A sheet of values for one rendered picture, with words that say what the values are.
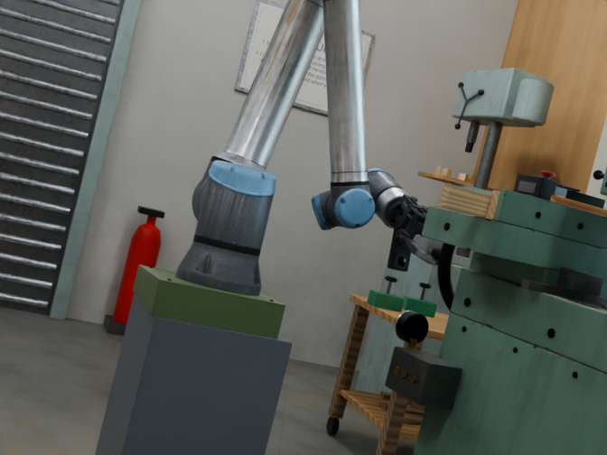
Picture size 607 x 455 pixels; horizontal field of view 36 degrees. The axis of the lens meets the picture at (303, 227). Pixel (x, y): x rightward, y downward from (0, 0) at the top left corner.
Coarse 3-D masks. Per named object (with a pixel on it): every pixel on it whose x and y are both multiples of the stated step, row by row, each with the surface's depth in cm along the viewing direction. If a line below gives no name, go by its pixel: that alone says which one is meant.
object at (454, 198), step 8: (448, 184) 158; (448, 192) 157; (456, 192) 158; (464, 192) 158; (472, 192) 159; (480, 192) 160; (440, 200) 159; (448, 200) 157; (456, 200) 158; (464, 200) 159; (472, 200) 159; (480, 200) 160; (488, 200) 161; (448, 208) 157; (456, 208) 158; (464, 208) 159; (472, 208) 160; (480, 208) 160; (488, 208) 161; (480, 216) 161
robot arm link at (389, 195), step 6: (384, 192) 224; (390, 192) 224; (396, 192) 223; (402, 192) 223; (378, 198) 225; (384, 198) 223; (390, 198) 222; (396, 198) 222; (378, 204) 224; (384, 204) 222; (390, 204) 222; (378, 210) 224; (384, 210) 222; (378, 216) 225; (384, 216) 223; (384, 222) 224
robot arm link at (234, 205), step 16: (208, 176) 207; (224, 176) 201; (240, 176) 201; (256, 176) 202; (272, 176) 206; (208, 192) 204; (224, 192) 201; (240, 192) 200; (256, 192) 202; (272, 192) 206; (208, 208) 203; (224, 208) 201; (240, 208) 201; (256, 208) 202; (208, 224) 202; (224, 224) 200; (240, 224) 201; (256, 224) 203; (224, 240) 200; (240, 240) 201; (256, 240) 204
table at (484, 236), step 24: (432, 216) 175; (456, 216) 168; (456, 240) 167; (480, 240) 161; (504, 240) 159; (528, 240) 162; (552, 240) 164; (528, 264) 162; (552, 264) 165; (576, 264) 167; (600, 264) 170
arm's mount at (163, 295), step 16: (144, 272) 208; (160, 272) 208; (144, 288) 203; (160, 288) 190; (176, 288) 191; (192, 288) 192; (208, 288) 195; (144, 304) 199; (160, 304) 190; (176, 304) 191; (192, 304) 193; (208, 304) 194; (224, 304) 195; (240, 304) 196; (256, 304) 197; (272, 304) 198; (192, 320) 193; (208, 320) 194; (224, 320) 195; (240, 320) 196; (256, 320) 197; (272, 320) 198; (272, 336) 199
